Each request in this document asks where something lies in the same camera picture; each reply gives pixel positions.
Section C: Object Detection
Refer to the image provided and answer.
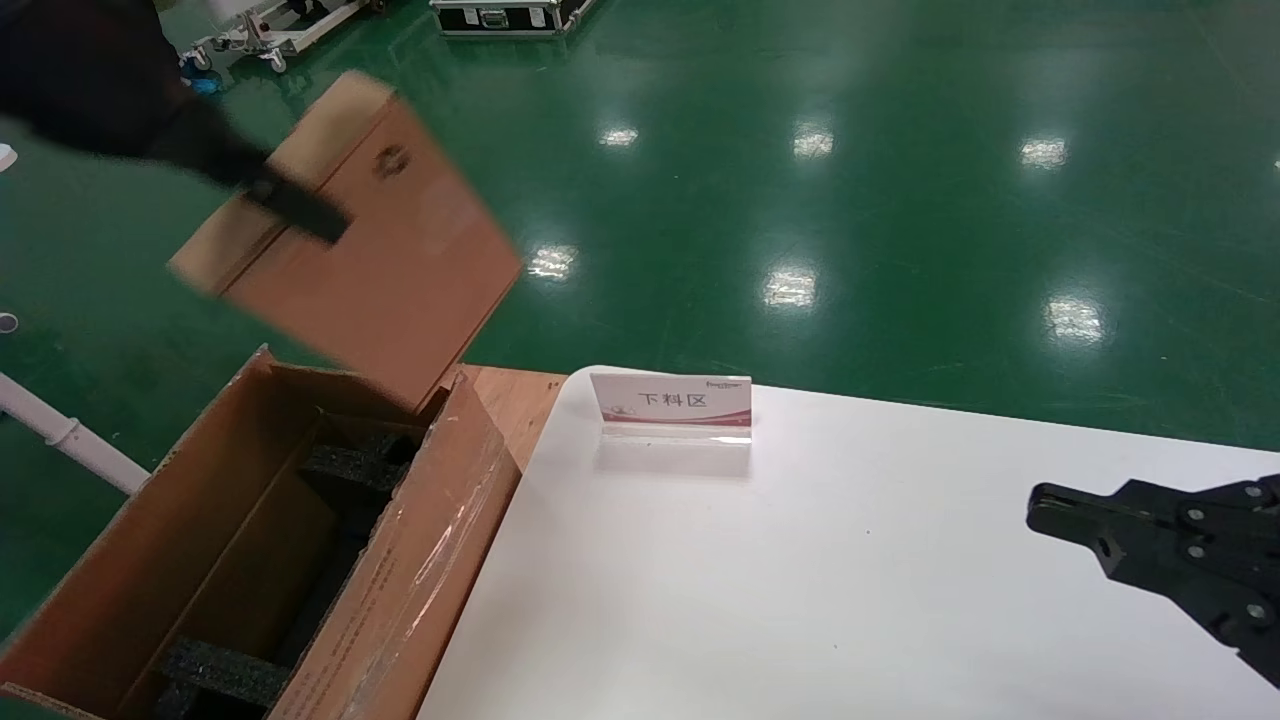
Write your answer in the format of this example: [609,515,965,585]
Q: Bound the small cardboard box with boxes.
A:
[167,70,524,413]

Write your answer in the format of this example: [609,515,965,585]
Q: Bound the white plastic pipe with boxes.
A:
[0,372,151,496]

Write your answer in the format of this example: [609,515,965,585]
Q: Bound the white metal wheeled cart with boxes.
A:
[190,0,386,73]

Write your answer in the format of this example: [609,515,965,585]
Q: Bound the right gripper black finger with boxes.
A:
[1027,476,1280,546]
[1085,532,1280,691]

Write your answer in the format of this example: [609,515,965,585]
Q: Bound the brown wooden board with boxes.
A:
[440,363,569,473]

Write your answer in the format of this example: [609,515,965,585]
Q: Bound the black aluminium flight case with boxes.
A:
[432,0,598,38]

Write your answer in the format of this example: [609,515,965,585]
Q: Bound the acrylic sign with Chinese text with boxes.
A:
[590,372,754,448]

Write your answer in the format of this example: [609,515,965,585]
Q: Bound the large open cardboard box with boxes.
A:
[0,345,523,720]

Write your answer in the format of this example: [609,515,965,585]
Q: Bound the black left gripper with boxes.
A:
[0,0,351,246]

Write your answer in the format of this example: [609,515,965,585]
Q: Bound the black foam block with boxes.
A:
[300,425,421,498]
[155,640,291,720]

